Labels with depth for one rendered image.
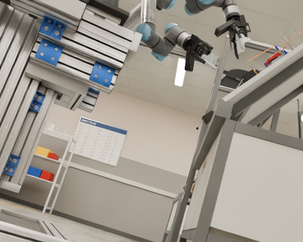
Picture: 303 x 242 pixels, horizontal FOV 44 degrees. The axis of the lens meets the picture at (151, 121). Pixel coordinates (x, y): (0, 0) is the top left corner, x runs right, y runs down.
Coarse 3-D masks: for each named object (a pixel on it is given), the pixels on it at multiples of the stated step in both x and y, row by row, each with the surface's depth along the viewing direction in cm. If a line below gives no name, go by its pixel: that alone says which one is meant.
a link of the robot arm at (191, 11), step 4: (188, 0) 190; (192, 0) 189; (196, 0) 187; (188, 4) 192; (192, 4) 190; (196, 4) 187; (188, 8) 193; (192, 8) 191; (196, 8) 189; (188, 12) 195; (192, 12) 193; (196, 12) 192
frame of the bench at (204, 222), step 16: (224, 128) 135; (240, 128) 135; (256, 128) 135; (224, 144) 133; (288, 144) 132; (224, 160) 132; (208, 192) 129; (208, 208) 127; (208, 224) 126; (192, 240) 132; (208, 240) 124; (224, 240) 124
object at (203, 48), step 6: (192, 36) 179; (186, 42) 179; (192, 42) 179; (198, 42) 175; (204, 42) 178; (186, 48) 182; (192, 48) 176; (198, 48) 176; (204, 48) 173; (210, 48) 176; (192, 54) 177; (198, 54) 175
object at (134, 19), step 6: (156, 0) 205; (162, 0) 205; (168, 0) 206; (174, 0) 207; (138, 6) 212; (156, 6) 207; (162, 6) 208; (168, 6) 209; (132, 12) 213; (138, 12) 211; (132, 18) 213; (138, 18) 213; (126, 24) 215; (132, 24) 215
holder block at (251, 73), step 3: (249, 72) 171; (252, 72) 171; (243, 75) 170; (246, 75) 170; (249, 75) 170; (252, 75) 170; (246, 78) 169; (249, 78) 169; (243, 81) 172; (246, 81) 170
